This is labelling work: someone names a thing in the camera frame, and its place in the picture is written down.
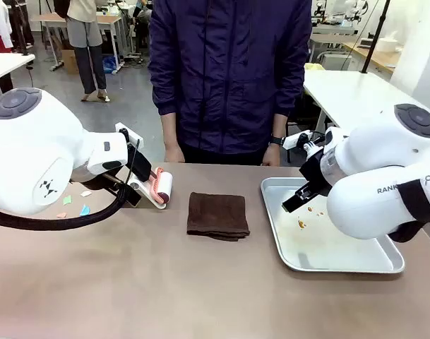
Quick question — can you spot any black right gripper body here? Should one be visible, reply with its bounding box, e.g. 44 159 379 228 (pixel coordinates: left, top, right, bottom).
299 149 335 196

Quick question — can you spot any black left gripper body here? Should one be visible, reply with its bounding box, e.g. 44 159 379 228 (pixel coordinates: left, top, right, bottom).
129 149 155 182

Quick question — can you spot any pink handled lint roller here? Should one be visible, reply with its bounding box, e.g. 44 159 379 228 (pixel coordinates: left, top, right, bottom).
149 167 174 206

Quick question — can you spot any brown towel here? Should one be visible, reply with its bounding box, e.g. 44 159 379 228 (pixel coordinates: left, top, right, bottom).
186 191 251 242

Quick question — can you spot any person's left forearm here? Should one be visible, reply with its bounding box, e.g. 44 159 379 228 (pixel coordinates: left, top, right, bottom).
270 112 289 139

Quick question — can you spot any black wrap on right arm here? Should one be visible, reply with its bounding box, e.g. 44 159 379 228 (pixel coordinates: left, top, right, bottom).
386 178 430 244

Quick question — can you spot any person's right forearm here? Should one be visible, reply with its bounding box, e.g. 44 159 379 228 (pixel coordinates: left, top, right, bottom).
160 112 181 145

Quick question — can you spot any person's right hand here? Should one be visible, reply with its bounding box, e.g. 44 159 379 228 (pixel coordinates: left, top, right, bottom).
164 140 186 164

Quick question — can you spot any person's left hand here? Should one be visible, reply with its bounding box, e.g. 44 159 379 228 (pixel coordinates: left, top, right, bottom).
261 143 282 167

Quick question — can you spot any white folded roller stand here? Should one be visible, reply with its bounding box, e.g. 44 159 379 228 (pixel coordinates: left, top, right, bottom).
126 178 168 210

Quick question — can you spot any silver metal tray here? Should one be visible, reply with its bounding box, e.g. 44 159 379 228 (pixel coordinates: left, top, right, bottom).
260 177 406 273

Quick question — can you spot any large white table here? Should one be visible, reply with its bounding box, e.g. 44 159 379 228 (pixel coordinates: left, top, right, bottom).
301 69 430 132

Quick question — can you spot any blue plastic bag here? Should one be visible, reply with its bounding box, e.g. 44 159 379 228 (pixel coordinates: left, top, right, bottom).
102 55 119 76

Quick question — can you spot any person in navy jacket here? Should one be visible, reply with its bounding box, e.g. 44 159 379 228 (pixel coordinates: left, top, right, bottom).
147 0 313 155

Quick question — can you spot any cardboard box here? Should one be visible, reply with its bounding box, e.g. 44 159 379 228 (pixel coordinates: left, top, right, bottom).
51 35 80 76

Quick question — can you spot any wooden workbench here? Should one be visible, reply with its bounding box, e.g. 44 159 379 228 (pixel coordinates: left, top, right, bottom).
342 40 402 75

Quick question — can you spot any bystander in grey trousers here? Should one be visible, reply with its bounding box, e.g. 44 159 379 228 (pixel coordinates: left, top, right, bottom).
54 0 112 104

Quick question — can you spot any seated person in background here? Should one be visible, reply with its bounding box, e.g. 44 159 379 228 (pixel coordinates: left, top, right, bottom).
131 0 155 49

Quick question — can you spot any black tripod pole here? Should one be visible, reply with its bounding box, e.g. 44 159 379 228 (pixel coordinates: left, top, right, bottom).
360 0 393 74

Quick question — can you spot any white tissue box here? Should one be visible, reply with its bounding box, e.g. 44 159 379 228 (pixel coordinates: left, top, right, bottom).
376 30 402 54

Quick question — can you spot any small white table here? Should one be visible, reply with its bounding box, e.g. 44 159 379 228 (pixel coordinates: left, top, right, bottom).
0 52 37 96

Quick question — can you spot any wooden top desk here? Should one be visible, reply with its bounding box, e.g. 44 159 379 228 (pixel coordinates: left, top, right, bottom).
30 13 127 71

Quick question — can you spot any thin black camera cable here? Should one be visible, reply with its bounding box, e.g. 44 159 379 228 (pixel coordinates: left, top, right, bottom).
119 138 141 194

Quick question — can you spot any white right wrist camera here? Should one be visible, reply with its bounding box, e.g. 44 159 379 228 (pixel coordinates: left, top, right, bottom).
282 129 324 157

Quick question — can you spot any thick black cable sleeve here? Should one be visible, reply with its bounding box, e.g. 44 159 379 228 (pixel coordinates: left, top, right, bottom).
0 186 131 231

